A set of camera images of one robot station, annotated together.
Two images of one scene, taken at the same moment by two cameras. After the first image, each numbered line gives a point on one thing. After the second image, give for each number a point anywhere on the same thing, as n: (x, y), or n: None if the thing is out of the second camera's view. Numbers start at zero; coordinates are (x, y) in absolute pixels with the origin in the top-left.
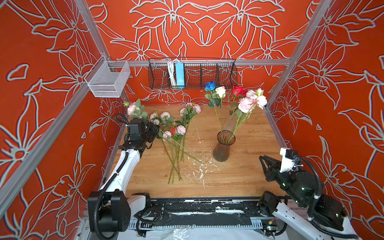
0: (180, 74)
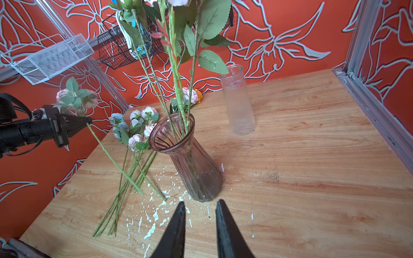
0: (143, 50)
